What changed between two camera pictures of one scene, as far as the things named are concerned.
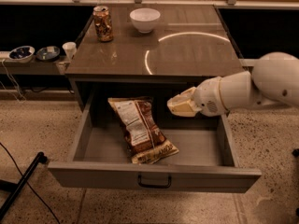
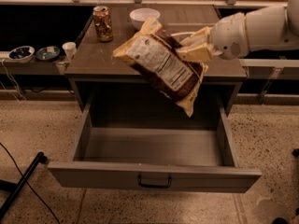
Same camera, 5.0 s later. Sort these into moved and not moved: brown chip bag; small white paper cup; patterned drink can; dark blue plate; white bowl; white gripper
Moved: white gripper; brown chip bag
Not moved: white bowl; patterned drink can; small white paper cup; dark blue plate
